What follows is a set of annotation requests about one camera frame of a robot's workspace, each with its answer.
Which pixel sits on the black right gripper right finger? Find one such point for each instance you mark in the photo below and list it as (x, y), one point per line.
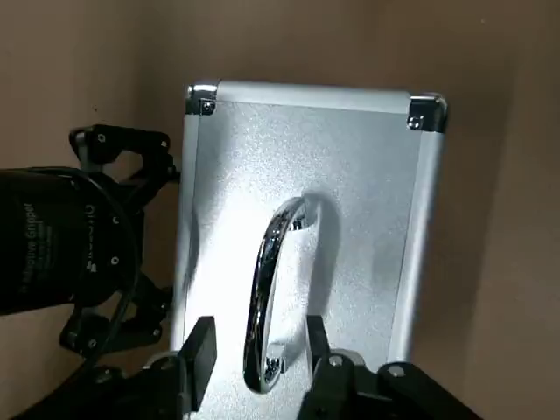
(345, 389)

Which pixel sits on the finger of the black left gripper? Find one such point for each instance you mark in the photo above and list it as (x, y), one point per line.
(144, 326)
(149, 142)

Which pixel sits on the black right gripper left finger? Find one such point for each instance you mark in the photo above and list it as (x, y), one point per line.
(192, 363)

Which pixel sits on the silver aluminium medicine case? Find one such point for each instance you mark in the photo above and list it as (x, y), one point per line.
(350, 184)

